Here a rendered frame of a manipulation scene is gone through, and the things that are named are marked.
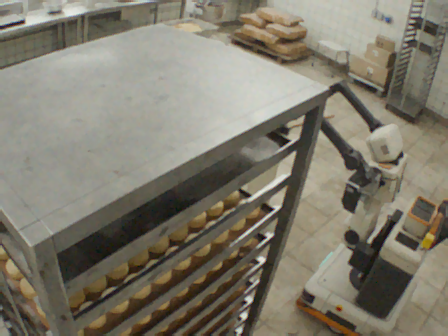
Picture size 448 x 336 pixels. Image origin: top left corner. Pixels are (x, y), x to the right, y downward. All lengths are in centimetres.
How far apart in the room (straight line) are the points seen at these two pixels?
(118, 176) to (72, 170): 6
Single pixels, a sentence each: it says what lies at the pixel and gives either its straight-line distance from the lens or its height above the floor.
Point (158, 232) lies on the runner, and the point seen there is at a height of 169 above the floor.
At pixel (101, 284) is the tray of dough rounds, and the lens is 79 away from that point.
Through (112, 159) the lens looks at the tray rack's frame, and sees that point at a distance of 54.
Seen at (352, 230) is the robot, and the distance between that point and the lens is 242.
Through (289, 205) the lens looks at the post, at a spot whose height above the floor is 153.
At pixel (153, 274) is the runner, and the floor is 160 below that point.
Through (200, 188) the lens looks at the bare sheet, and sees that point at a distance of 74.
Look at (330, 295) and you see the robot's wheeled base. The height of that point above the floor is 28.
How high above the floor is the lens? 212
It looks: 34 degrees down
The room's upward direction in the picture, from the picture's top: 9 degrees clockwise
